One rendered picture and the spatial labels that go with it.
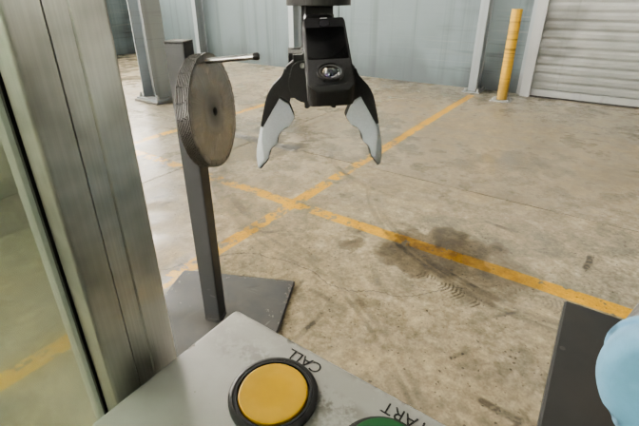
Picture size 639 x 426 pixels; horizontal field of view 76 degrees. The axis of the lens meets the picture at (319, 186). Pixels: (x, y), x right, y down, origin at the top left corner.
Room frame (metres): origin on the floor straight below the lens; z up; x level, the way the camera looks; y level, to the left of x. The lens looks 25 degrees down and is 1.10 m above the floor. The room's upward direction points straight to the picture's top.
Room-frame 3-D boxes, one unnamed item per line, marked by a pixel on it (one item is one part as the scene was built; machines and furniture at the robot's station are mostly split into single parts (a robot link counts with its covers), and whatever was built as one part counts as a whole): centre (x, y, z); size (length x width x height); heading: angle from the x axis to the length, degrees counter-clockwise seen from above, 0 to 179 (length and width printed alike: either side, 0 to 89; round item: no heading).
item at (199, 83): (1.20, 0.39, 0.50); 0.50 x 0.50 x 1.00; 81
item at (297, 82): (0.50, 0.00, 1.05); 0.09 x 0.08 x 0.12; 5
